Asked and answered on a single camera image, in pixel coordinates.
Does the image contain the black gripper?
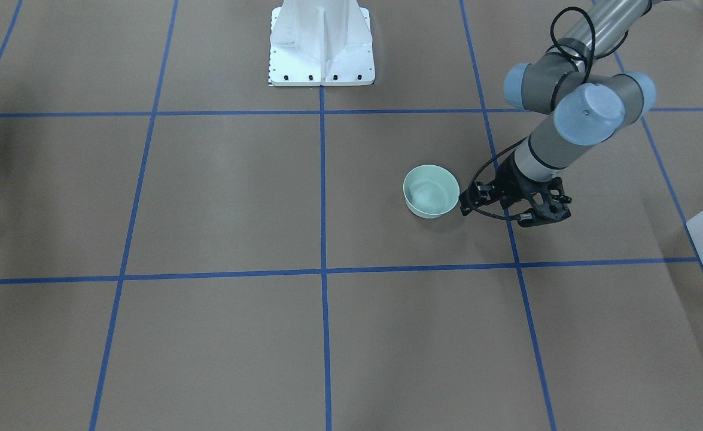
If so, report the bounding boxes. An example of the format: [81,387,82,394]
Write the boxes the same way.
[459,153,556,217]

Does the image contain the mint green bowl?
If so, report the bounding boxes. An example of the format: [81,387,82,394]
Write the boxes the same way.
[401,164,461,219]

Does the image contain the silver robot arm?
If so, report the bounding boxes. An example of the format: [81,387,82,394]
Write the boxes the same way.
[459,1,657,227]

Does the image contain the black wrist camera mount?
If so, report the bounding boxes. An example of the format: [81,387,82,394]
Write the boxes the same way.
[516,177,572,228]

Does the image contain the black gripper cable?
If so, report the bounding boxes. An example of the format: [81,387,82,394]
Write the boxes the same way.
[466,7,597,222]

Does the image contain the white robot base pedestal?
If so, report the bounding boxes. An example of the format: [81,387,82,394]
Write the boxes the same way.
[267,1,376,87]

